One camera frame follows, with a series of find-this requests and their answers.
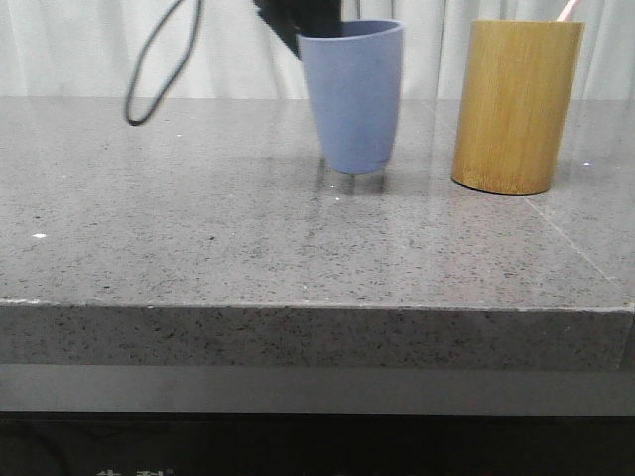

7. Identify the bamboo cylinder holder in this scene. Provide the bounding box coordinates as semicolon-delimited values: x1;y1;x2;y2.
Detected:
451;20;584;195

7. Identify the black cable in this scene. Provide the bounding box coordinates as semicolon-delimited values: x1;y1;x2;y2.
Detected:
123;0;205;126

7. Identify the pink chopstick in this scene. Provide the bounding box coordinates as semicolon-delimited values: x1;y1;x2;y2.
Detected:
556;0;580;22

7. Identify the blue plastic cup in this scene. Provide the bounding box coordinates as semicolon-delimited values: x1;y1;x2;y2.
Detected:
298;19;405;175

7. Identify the white curtain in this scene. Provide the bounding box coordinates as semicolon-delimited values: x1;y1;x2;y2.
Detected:
1;1;634;100

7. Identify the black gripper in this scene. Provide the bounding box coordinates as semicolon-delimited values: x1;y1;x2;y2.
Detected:
254;0;342;60

